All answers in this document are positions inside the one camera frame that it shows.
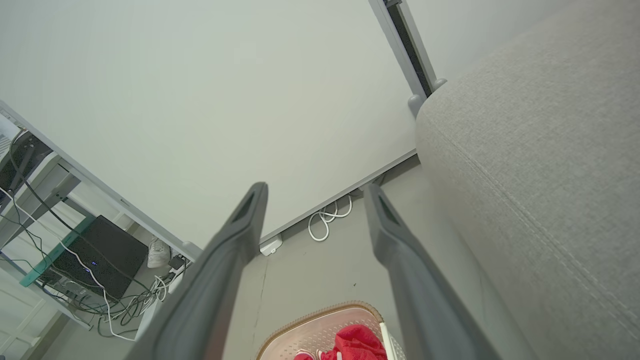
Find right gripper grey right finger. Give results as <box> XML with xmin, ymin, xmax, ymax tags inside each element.
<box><xmin>363</xmin><ymin>182</ymin><xmax>502</xmax><ymax>360</ymax></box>

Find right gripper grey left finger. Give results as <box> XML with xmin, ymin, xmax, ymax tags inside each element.
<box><xmin>125</xmin><ymin>181</ymin><xmax>269</xmax><ymax>360</ymax></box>

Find red white numbered jersey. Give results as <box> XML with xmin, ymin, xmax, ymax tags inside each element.
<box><xmin>294</xmin><ymin>324</ymin><xmax>388</xmax><ymax>360</ymax></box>

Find grey fabric couch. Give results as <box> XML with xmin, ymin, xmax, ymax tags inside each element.
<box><xmin>415</xmin><ymin>0</ymin><xmax>640</xmax><ymax>360</ymax></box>

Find white power strip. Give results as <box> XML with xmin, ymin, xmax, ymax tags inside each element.
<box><xmin>166</xmin><ymin>262</ymin><xmax>190</xmax><ymax>295</ymax></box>

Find white shoe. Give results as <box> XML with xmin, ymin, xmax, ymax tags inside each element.
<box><xmin>147</xmin><ymin>238</ymin><xmax>171</xmax><ymax>269</ymax></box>

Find black computer tower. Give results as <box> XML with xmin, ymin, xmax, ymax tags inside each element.
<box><xmin>40</xmin><ymin>215</ymin><xmax>149</xmax><ymax>301</ymax></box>

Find white perforated laundry basket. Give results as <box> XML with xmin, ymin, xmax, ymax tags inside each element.
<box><xmin>256</xmin><ymin>300</ymin><xmax>407</xmax><ymax>360</ymax></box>

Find teal desk bar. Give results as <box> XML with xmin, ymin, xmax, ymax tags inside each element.
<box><xmin>20</xmin><ymin>215</ymin><xmax>96</xmax><ymax>288</ymax></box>

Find black cable tangle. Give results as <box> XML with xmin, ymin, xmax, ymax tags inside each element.
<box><xmin>40</xmin><ymin>270</ymin><xmax>173</xmax><ymax>339</ymax></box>

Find thin white desk cable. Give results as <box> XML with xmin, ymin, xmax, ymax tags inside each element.
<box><xmin>0</xmin><ymin>187</ymin><xmax>138</xmax><ymax>343</ymax></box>

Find grey partition bottom rail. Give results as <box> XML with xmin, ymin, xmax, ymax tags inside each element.
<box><xmin>259</xmin><ymin>149</ymin><xmax>418</xmax><ymax>246</ymax></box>

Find white coiled floor cable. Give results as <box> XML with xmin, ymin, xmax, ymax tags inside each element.
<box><xmin>307</xmin><ymin>194</ymin><xmax>354</xmax><ymax>243</ymax></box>

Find wide grey partition post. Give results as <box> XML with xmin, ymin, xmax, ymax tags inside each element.
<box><xmin>368</xmin><ymin>0</ymin><xmax>447</xmax><ymax>119</ymax></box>

